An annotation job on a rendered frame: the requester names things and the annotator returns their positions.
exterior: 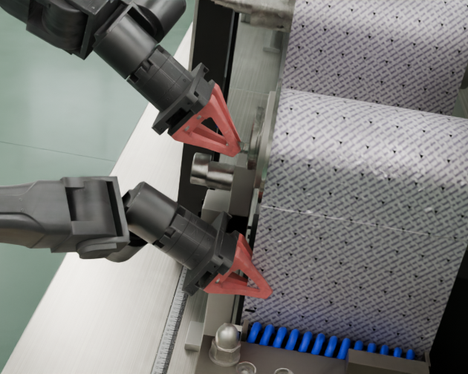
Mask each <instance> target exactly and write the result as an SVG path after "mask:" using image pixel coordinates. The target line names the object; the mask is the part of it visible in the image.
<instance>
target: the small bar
mask: <svg viewBox="0 0 468 374"><path fill-rule="evenodd" d="M345 373H348V374H429V365H428V363H427V362H422V361H415V360H410V359H406V358H398V357H394V356H389V355H381V354H377V353H372V352H365V351H360V350H353V349H348V352H347V355H346V358H345Z"/></svg>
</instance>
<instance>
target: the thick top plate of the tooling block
mask: <svg viewBox="0 0 468 374"><path fill-rule="evenodd" d="M214 337H215V336H211V335H203V337H202V340H201V346H200V349H199V353H198V359H197V362H196V366H195V372H194V374H348V373H345V360H343V359H339V358H331V357H327V356H322V355H314V354H310V353H306V352H298V351H293V350H286V349H281V348H277V347H269V346H265V345H261V344H252V343H248V342H243V341H240V344H241V348H240V359H239V361H238V363H237V364H235V365H232V366H229V367H223V366H220V365H217V364H215V363H214V362H213V361H212V360H211V359H210V357H209V350H210V348H211V346H212V340H213V338H214Z"/></svg>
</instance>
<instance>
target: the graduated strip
mask: <svg viewBox="0 0 468 374"><path fill-rule="evenodd" d="M186 271H187V268H186V267H185V266H184V265H183V266H182V269H181V273H180V276H179V278H178V283H177V286H176V289H175V293H174V296H173V299H172V303H171V306H170V308H169V313H168V315H167V319H166V323H165V326H164V328H163V332H162V336H161V338H160V343H159V345H158V348H157V352H156V355H155V359H154V362H153V365H152V369H151V372H150V374H167V371H168V369H169V363H170V361H171V357H172V353H173V349H174V346H175V342H176V338H177V336H178V330H179V328H180V325H181V320H182V317H183V312H184V309H185V306H186V301H187V298H188V294H186V293H185V292H183V291H182V287H183V282H184V279H185V276H186Z"/></svg>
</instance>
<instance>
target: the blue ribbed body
mask: <svg viewBox="0 0 468 374"><path fill-rule="evenodd" d="M246 340H247V342H248V343H252V344H254V343H255V344H261V345H265V346H269V347H277V348H281V349H286V350H293V351H298V352H306V353H310V354H314V355H322V356H327V357H331V358H339V359H343V360H345V358H346V355H347V352H348V349H353V350H360V351H365V352H372V353H377V354H381V355H389V347H388V345H382V346H381V349H380V352H377V345H376V344H375V343H372V342H371V343H369V345H368V348H367V350H364V344H363V342H362V341H360V340H358V341H356V343H355V345H354V348H351V340H350V339H349V338H344V339H343V341H342V344H341V346H338V337H336V336H334V335H333V336H331V337H330V339H329V342H328V344H326V343H325V335H324V334H322V333H320V334H318V336H317V337H316V340H315V341H313V334H312V332H310V331H307V332H305V334H304V335H303V337H302V339H301V338H300V331H299V330H298V329H293V330H292V332H291V333H290V336H289V337H288V336H287V329H286V328H285V327H280V328H279V330H278V332H277V333H276V334H275V327H274V326H273V325H272V324H269V325H267V326H266V327H265V330H264V332H262V325H261V324H260V323H259V322H255V323H254V324H253V326H252V328H251V329H249V330H248V331H247V339H246ZM389 356H394V357H398V358H406V359H410V360H415V361H421V360H417V359H415V351H414V350H408V351H407V352H406V357H402V349H401V348H400V347H395V348H394V352H393V355H389ZM422 362H423V361H422Z"/></svg>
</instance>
